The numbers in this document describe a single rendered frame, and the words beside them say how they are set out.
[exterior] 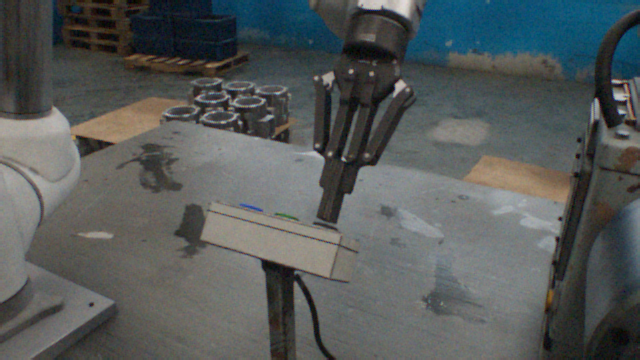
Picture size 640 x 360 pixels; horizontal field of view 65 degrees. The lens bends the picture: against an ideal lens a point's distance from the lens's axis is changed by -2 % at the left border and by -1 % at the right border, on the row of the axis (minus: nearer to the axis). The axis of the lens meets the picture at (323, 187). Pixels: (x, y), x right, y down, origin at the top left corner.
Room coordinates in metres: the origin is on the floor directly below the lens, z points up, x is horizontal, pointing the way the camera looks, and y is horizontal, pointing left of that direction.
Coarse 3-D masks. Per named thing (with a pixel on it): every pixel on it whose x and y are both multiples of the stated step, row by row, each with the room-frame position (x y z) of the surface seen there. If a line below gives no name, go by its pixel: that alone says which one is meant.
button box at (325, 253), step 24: (216, 216) 0.51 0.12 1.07; (240, 216) 0.50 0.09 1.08; (264, 216) 0.49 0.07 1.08; (216, 240) 0.49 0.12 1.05; (240, 240) 0.48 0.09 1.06; (264, 240) 0.47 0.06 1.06; (288, 240) 0.46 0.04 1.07; (312, 240) 0.46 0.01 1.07; (336, 240) 0.45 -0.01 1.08; (288, 264) 0.45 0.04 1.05; (312, 264) 0.44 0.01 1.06; (336, 264) 0.44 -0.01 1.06
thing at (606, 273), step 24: (624, 216) 0.45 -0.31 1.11; (600, 240) 0.46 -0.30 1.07; (624, 240) 0.41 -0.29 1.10; (600, 264) 0.42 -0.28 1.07; (624, 264) 0.37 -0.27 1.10; (600, 288) 0.38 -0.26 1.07; (624, 288) 0.34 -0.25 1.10; (600, 312) 0.34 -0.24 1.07; (624, 312) 0.32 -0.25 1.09; (600, 336) 0.33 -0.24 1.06; (624, 336) 0.31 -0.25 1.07
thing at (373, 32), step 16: (368, 16) 0.60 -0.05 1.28; (352, 32) 0.60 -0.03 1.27; (368, 32) 0.59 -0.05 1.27; (384, 32) 0.59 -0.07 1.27; (400, 32) 0.60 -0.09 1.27; (352, 48) 0.60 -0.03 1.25; (368, 48) 0.58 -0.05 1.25; (384, 48) 0.58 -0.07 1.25; (400, 48) 0.59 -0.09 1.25; (336, 64) 0.61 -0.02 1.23; (352, 64) 0.60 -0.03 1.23; (368, 64) 0.59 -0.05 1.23; (384, 64) 0.59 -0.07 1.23; (400, 64) 0.59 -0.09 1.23; (336, 80) 0.60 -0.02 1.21; (384, 80) 0.57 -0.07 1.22; (352, 96) 0.58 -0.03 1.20; (384, 96) 0.57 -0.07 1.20
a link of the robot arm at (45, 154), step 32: (0, 0) 0.78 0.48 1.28; (32, 0) 0.80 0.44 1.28; (0, 32) 0.78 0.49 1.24; (32, 32) 0.80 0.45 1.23; (0, 64) 0.78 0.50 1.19; (32, 64) 0.80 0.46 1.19; (0, 96) 0.78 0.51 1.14; (32, 96) 0.79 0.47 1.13; (0, 128) 0.76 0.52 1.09; (32, 128) 0.78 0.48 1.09; (64, 128) 0.83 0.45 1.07; (0, 160) 0.73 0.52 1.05; (32, 160) 0.76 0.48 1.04; (64, 160) 0.81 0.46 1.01; (64, 192) 0.81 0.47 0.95
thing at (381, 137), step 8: (408, 88) 0.55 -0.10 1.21; (400, 96) 0.55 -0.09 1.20; (408, 96) 0.55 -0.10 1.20; (392, 104) 0.55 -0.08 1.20; (400, 104) 0.55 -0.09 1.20; (392, 112) 0.54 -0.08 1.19; (400, 112) 0.55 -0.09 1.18; (384, 120) 0.54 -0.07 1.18; (392, 120) 0.54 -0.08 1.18; (384, 128) 0.53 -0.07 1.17; (392, 128) 0.55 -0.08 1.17; (376, 136) 0.53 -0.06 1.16; (384, 136) 0.53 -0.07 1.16; (368, 144) 0.53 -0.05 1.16; (376, 144) 0.53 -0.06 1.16; (384, 144) 0.54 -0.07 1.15; (368, 152) 0.52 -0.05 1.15; (376, 152) 0.52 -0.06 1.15; (368, 160) 0.52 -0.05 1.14
